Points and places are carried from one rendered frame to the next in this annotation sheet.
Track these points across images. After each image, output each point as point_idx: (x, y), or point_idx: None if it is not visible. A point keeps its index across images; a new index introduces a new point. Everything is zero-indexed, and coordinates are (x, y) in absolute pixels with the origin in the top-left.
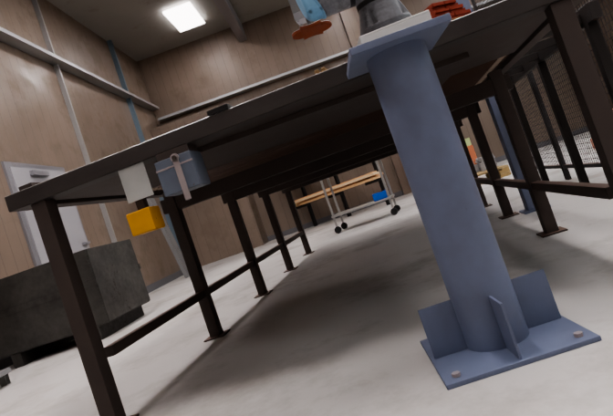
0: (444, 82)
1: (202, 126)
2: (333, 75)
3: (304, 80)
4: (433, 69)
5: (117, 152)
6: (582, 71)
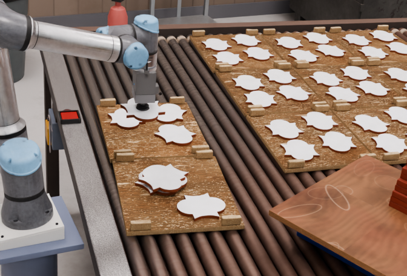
0: None
1: (57, 117)
2: (74, 181)
3: (70, 162)
4: (19, 272)
5: (49, 76)
6: None
